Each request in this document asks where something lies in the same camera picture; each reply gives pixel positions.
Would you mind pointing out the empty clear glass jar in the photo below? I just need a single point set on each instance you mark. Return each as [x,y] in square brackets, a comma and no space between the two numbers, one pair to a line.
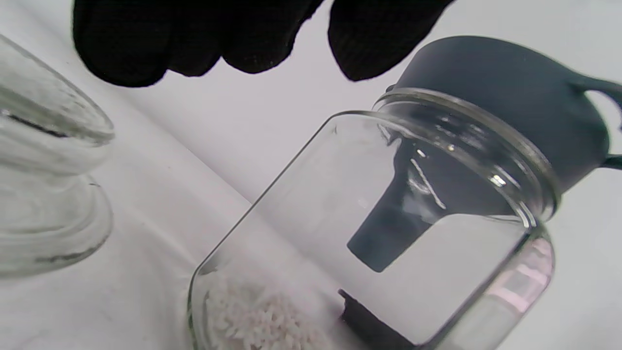
[43,160]

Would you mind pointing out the person's left hand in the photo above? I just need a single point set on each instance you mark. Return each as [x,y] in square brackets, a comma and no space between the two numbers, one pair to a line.
[194,29]

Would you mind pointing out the dark grey funnel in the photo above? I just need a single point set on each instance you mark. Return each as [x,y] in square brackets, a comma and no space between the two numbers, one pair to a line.
[495,92]

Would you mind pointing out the white rice grains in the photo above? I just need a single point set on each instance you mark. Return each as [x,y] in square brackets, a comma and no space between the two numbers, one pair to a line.
[257,316]

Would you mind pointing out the clear glass jar with rice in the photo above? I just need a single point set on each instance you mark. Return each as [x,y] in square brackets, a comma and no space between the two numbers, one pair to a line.
[311,228]

